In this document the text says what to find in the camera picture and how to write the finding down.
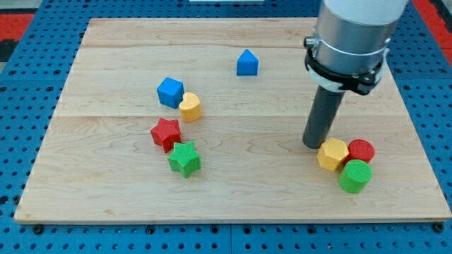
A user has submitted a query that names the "green star block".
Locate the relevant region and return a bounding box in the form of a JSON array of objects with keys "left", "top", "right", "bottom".
[{"left": 168, "top": 141, "right": 201, "bottom": 179}]

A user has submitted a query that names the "yellow heart block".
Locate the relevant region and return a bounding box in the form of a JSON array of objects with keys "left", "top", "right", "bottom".
[{"left": 179, "top": 92, "right": 202, "bottom": 122}]

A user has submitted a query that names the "red cylinder block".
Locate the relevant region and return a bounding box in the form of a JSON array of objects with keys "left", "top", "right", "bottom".
[{"left": 344, "top": 139, "right": 375, "bottom": 164}]

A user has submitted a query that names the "green cylinder block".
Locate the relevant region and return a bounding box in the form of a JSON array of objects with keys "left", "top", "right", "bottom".
[{"left": 338, "top": 159, "right": 373, "bottom": 193}]

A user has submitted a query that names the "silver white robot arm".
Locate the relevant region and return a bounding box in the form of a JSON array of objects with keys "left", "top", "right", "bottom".
[{"left": 304, "top": 0, "right": 408, "bottom": 95}]

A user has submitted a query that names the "yellow hexagon block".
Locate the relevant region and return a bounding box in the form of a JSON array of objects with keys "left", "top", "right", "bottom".
[{"left": 316, "top": 138, "right": 349, "bottom": 171}]

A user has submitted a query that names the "blue cube block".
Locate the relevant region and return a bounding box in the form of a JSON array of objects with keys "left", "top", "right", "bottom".
[{"left": 157, "top": 77, "right": 184, "bottom": 109}]

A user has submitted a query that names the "red star block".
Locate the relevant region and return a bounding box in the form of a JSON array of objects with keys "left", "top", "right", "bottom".
[{"left": 150, "top": 118, "right": 182, "bottom": 153}]

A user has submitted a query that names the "wooden board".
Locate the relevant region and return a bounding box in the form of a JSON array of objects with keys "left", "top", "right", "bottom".
[{"left": 14, "top": 18, "right": 451, "bottom": 225}]

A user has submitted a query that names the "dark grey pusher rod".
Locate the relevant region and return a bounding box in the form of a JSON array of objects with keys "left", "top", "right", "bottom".
[{"left": 302, "top": 86, "right": 344, "bottom": 149}]

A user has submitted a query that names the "blue triangle block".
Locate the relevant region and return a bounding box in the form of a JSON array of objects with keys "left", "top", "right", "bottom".
[{"left": 236, "top": 49, "right": 259, "bottom": 76}]

